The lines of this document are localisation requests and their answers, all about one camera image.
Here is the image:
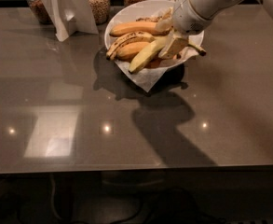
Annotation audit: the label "brown spotted back banana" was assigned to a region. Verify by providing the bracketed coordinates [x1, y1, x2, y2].
[136, 16, 162, 22]

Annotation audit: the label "glass jar left brown nuts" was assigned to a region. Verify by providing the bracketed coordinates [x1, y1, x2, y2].
[26, 0, 52, 24]

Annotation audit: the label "yellow-green front banana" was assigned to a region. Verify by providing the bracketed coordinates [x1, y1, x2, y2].
[129, 36, 206, 73]

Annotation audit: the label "orange banana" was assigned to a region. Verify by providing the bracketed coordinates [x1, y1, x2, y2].
[116, 42, 148, 61]
[109, 21, 170, 37]

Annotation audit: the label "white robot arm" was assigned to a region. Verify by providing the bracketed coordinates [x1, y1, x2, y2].
[156, 0, 273, 59]

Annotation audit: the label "orange banana lower middle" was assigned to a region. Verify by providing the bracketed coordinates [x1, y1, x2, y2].
[116, 42, 148, 61]

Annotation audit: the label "spotted brown banana left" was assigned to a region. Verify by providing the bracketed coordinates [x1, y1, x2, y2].
[106, 32, 155, 61]

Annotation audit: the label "white paper liner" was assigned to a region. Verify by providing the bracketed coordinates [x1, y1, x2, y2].
[116, 47, 198, 92]

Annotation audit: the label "white folded paper stand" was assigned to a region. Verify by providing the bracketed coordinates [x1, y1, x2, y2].
[41, 0, 98, 42]

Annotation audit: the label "orange banana upper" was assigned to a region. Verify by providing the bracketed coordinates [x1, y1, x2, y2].
[109, 21, 170, 37]

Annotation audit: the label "white ceramic bowl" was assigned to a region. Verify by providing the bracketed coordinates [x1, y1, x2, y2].
[103, 0, 205, 71]

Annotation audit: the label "glass jar light grains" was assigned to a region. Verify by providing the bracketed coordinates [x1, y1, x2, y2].
[89, 0, 110, 24]

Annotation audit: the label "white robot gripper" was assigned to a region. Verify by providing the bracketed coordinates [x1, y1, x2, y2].
[156, 0, 212, 60]

